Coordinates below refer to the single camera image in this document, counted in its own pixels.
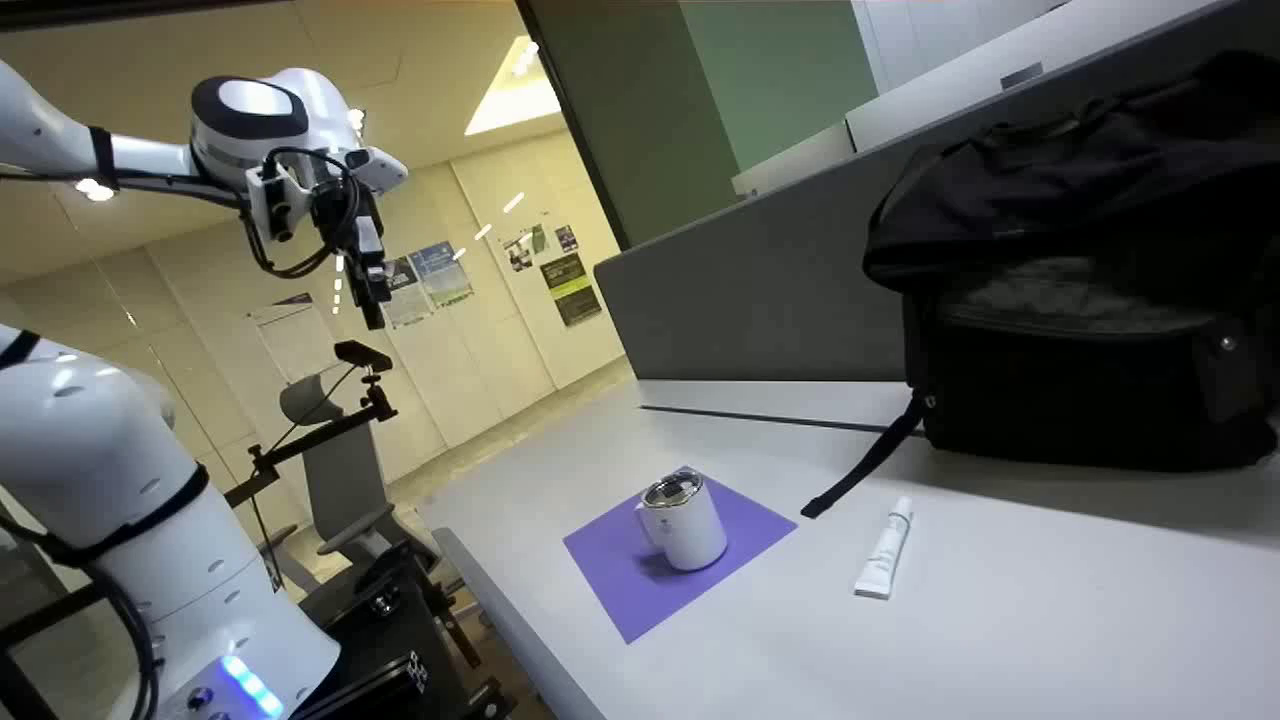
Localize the white ledge on partition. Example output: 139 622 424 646
728 0 1234 199

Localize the black bag strap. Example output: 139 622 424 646
797 389 932 523

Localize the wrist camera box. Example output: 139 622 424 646
254 165 299 248

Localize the black base cable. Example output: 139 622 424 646
0 496 168 720

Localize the purple mat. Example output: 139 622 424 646
561 459 801 647

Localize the photo wall poster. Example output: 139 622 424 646
383 252 430 333

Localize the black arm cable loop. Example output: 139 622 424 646
237 146 340 286

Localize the black bag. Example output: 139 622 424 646
860 49 1280 475

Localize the black cart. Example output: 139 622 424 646
290 538 515 720

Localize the black camera on stand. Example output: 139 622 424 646
326 338 401 381

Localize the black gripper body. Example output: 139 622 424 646
312 151 391 294

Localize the gray chair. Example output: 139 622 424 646
277 373 406 562

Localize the gray desk partition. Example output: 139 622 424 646
593 0 1280 389

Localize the white mug with lid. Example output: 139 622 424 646
632 474 730 578

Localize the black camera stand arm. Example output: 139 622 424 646
219 373 405 514

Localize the rectangular ceiling light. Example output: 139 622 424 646
459 33 566 140

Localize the gray wall sign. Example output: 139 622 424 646
242 288 319 333

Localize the white tube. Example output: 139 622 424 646
852 492 919 599

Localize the blue wall poster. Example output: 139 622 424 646
406 235 478 311

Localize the dark yellow wall poster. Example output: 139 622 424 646
535 248 607 333

